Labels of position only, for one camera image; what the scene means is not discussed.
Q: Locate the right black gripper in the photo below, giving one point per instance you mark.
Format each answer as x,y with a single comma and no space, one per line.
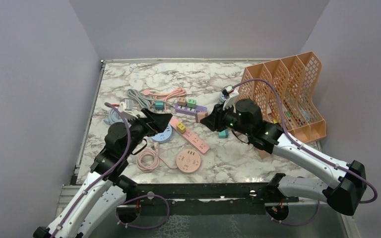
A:
214,121

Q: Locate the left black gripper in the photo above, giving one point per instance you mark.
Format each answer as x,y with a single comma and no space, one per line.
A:
158,122

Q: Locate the teal charger plug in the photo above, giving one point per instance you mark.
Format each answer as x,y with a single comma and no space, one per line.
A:
223,134

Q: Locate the yellow charger plug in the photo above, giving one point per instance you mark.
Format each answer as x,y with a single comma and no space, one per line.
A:
181,128

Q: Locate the pink dual USB charger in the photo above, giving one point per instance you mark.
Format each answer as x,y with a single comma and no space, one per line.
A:
182,101

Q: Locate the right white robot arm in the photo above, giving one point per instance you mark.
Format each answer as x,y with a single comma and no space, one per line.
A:
340,184

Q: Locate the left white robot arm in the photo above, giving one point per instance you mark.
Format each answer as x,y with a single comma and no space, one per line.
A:
105,186

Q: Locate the green charger plug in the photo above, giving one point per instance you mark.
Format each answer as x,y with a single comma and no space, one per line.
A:
191,103

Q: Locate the blue round power socket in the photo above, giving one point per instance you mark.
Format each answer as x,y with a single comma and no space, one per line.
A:
164,136

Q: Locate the pink long power strip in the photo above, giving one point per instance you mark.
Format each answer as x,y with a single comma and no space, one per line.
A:
191,137

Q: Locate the blue patterned tape roll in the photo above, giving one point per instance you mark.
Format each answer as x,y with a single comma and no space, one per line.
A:
222,98

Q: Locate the purple power strip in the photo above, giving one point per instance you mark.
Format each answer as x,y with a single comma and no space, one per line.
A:
190,111

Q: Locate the pink round power socket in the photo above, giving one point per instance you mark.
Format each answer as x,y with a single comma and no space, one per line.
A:
188,161

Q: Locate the orange mesh file organizer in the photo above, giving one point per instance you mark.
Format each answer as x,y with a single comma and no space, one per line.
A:
291,81

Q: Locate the teal plug near cables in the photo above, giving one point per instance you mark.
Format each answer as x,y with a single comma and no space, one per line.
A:
159,105

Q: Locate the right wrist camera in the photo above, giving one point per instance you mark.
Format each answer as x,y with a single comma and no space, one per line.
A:
231,96

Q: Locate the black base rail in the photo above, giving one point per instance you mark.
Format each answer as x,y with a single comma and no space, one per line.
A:
194,199

